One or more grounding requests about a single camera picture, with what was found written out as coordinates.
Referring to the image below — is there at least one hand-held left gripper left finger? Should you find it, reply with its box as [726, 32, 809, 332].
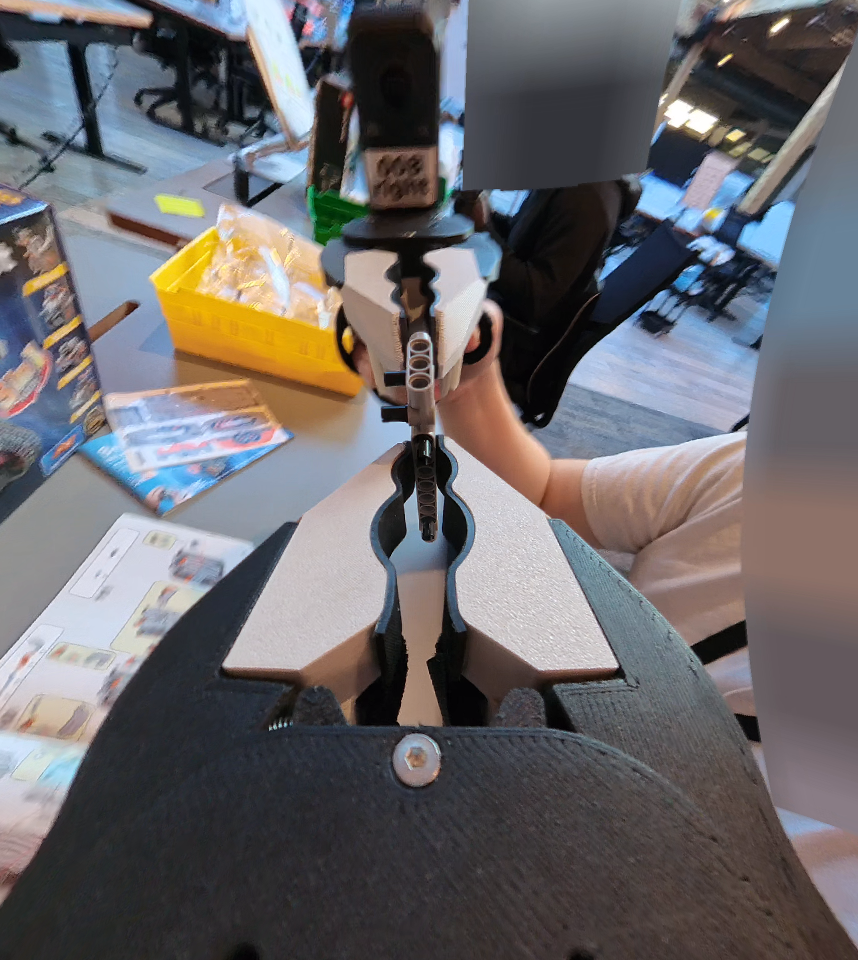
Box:
[222, 441, 408, 726]

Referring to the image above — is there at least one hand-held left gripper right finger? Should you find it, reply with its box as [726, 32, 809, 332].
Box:
[435, 441, 620, 726]

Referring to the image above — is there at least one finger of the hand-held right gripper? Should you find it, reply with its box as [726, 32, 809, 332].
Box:
[340, 251, 411, 376]
[425, 249, 490, 376]

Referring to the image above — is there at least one light grey perforated building beam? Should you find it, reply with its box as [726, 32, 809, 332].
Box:
[401, 330, 439, 438]

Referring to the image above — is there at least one black perforated building beam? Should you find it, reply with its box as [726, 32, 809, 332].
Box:
[410, 433, 443, 543]

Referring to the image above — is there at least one person's right forearm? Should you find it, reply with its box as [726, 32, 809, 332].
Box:
[500, 397, 597, 530]

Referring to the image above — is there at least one brown wooden desk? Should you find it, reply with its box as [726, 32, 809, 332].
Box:
[106, 153, 325, 249]

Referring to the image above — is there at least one grey desk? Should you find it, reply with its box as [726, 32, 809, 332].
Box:
[0, 191, 409, 751]

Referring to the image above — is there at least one wood top office desk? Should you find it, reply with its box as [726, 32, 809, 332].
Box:
[0, 0, 154, 175]

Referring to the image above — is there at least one person's right hand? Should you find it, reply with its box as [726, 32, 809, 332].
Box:
[432, 303, 522, 483]

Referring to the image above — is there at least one black toy box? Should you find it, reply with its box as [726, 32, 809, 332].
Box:
[307, 75, 359, 200]

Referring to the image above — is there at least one green plastic bin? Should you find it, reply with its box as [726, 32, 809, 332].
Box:
[307, 183, 370, 245]

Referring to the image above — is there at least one pile of clear plastic bags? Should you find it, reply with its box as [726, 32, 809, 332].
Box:
[196, 202, 344, 327]

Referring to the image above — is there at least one yellow plastic bin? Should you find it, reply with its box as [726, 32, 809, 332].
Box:
[150, 225, 366, 397]

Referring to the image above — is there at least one blue leaflet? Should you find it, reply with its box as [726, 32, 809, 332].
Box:
[78, 429, 297, 519]

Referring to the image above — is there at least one black office chair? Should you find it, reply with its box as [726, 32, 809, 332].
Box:
[526, 221, 700, 429]

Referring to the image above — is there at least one open instruction booklet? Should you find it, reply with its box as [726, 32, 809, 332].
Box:
[0, 513, 254, 901]

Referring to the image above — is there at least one white paper sign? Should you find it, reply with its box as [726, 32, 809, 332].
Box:
[687, 150, 738, 213]

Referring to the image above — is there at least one blue robot kit box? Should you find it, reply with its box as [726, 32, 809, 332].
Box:
[0, 172, 108, 564]

